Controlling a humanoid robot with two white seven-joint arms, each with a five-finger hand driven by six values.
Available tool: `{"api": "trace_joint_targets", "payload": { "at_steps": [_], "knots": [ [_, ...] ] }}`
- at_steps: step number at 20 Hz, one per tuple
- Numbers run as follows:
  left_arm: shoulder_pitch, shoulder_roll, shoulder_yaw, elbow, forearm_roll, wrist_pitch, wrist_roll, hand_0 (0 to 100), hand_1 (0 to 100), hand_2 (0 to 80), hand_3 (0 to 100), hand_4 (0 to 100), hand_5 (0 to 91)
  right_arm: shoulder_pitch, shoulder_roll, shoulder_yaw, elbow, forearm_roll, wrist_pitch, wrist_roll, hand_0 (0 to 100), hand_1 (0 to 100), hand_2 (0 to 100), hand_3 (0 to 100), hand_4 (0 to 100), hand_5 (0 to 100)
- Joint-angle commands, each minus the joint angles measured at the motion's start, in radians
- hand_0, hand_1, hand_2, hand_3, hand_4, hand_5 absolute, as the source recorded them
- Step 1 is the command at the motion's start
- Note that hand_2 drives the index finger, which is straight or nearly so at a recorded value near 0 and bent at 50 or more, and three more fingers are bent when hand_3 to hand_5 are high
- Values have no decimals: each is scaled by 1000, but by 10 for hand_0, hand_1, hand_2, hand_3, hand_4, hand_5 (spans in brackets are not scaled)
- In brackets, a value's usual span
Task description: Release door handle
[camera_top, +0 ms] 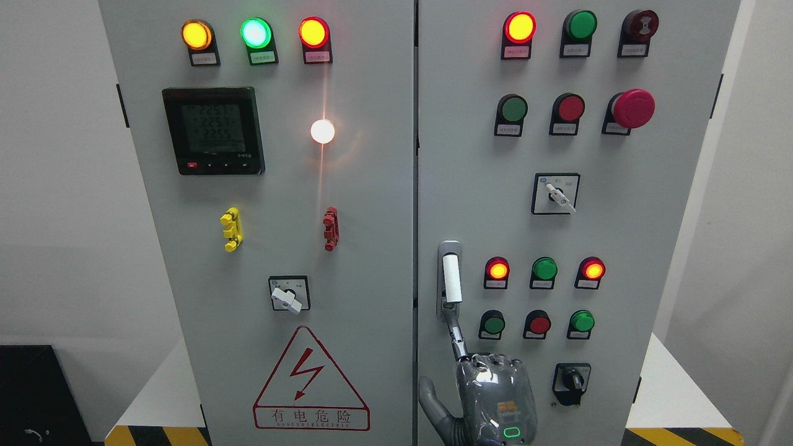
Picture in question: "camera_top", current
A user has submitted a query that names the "right grey cabinet door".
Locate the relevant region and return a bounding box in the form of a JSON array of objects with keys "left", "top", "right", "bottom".
[{"left": 417, "top": 1, "right": 741, "bottom": 445}]

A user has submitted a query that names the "black digital power meter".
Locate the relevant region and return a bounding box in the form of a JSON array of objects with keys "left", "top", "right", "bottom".
[{"left": 162, "top": 85, "right": 265, "bottom": 175}]

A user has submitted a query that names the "green push button lower right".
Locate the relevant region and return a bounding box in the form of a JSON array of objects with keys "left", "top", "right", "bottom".
[{"left": 566, "top": 310, "right": 595, "bottom": 341}]

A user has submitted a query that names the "red push button upper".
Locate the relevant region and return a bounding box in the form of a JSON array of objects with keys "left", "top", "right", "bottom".
[{"left": 548, "top": 92, "right": 585, "bottom": 136}]

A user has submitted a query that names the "white selector switch upper right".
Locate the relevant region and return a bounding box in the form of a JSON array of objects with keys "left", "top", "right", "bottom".
[{"left": 532, "top": 173, "right": 581, "bottom": 215}]

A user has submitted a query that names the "green lit indicator lamp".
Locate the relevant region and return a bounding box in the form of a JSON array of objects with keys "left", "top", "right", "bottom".
[{"left": 240, "top": 17, "right": 279, "bottom": 66}]

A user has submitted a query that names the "red terminal connector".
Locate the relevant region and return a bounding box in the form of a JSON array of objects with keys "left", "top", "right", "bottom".
[{"left": 322, "top": 206, "right": 340, "bottom": 252}]

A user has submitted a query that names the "green lamp middle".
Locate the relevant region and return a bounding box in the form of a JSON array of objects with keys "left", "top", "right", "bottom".
[{"left": 529, "top": 256, "right": 558, "bottom": 290}]

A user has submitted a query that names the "dark red buzzer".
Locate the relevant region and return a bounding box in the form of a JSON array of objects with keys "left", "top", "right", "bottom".
[{"left": 617, "top": 9, "right": 659, "bottom": 58}]

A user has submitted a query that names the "red push button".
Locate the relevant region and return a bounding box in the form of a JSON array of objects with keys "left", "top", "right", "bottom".
[
  {"left": 548, "top": 92, "right": 585, "bottom": 136},
  {"left": 523, "top": 310, "right": 551, "bottom": 341}
]

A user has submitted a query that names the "green lamp top right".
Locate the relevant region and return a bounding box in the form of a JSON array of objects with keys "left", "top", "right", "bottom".
[{"left": 559, "top": 9, "right": 598, "bottom": 58}]

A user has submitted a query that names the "white lit indicator lamp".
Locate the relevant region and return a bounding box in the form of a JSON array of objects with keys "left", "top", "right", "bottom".
[{"left": 310, "top": 119, "right": 335, "bottom": 145}]

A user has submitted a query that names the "red lit lamp middle right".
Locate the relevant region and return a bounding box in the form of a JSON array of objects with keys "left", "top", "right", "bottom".
[{"left": 574, "top": 256, "right": 606, "bottom": 290}]

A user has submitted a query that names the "black box lower left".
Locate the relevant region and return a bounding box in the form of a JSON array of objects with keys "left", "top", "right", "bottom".
[{"left": 1, "top": 345, "right": 92, "bottom": 445}]

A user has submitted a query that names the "left grey cabinet door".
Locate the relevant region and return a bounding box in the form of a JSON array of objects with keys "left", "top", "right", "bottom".
[{"left": 99, "top": 1, "right": 414, "bottom": 445}]

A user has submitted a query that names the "silver door lock handle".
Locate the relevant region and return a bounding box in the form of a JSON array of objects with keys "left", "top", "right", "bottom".
[{"left": 436, "top": 240, "right": 463, "bottom": 320}]

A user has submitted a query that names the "red electric hazard warning sign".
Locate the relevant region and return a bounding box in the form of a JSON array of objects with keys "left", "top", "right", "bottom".
[{"left": 253, "top": 326, "right": 370, "bottom": 431}]

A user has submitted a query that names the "green push button lower left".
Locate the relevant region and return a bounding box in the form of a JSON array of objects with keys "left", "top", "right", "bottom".
[{"left": 478, "top": 309, "right": 506, "bottom": 341}]

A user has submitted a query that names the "white platform with hazard stripes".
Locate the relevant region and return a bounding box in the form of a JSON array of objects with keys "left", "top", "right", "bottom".
[{"left": 105, "top": 336, "right": 744, "bottom": 445}]

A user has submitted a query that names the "grey cabinet door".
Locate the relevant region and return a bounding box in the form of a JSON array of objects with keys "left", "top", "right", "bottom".
[
  {"left": 417, "top": 1, "right": 741, "bottom": 445},
  {"left": 99, "top": 1, "right": 414, "bottom": 445}
]

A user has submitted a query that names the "red lit lamp middle left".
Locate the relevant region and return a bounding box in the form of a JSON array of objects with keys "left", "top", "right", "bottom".
[{"left": 483, "top": 256, "right": 510, "bottom": 290}]

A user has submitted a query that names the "left door selector switch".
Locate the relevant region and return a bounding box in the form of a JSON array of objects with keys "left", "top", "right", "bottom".
[{"left": 267, "top": 276, "right": 311, "bottom": 314}]

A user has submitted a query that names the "red push button lower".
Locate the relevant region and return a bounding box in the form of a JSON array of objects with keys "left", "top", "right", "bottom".
[{"left": 523, "top": 310, "right": 551, "bottom": 341}]

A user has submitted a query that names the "yellow indicator lamp top left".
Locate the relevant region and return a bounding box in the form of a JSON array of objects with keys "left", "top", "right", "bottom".
[{"left": 181, "top": 19, "right": 221, "bottom": 67}]

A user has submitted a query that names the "green push button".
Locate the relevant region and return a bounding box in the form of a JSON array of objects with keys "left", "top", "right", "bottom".
[
  {"left": 566, "top": 310, "right": 595, "bottom": 341},
  {"left": 478, "top": 309, "right": 506, "bottom": 341},
  {"left": 493, "top": 94, "right": 528, "bottom": 138}
]

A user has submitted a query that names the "red lit indicator lamp left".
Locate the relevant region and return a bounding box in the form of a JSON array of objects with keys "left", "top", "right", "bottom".
[{"left": 299, "top": 16, "right": 333, "bottom": 64}]

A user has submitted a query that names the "grey robot hand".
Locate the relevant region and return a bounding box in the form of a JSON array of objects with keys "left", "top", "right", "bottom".
[{"left": 418, "top": 308, "right": 537, "bottom": 445}]

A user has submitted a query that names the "black selector switch lower right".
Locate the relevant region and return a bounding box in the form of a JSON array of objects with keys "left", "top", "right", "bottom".
[{"left": 552, "top": 362, "right": 592, "bottom": 406}]

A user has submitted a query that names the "yellow terminal connector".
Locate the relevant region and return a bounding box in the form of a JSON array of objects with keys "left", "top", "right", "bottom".
[{"left": 220, "top": 206, "right": 243, "bottom": 252}]

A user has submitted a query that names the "green push button upper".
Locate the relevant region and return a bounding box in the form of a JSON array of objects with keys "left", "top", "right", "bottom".
[{"left": 493, "top": 94, "right": 528, "bottom": 138}]

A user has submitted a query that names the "red mushroom emergency stop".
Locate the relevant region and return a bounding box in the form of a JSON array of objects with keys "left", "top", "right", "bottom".
[{"left": 602, "top": 89, "right": 656, "bottom": 136}]

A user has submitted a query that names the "red lit lamp top right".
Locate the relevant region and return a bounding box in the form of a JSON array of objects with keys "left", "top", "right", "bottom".
[{"left": 501, "top": 11, "right": 537, "bottom": 60}]

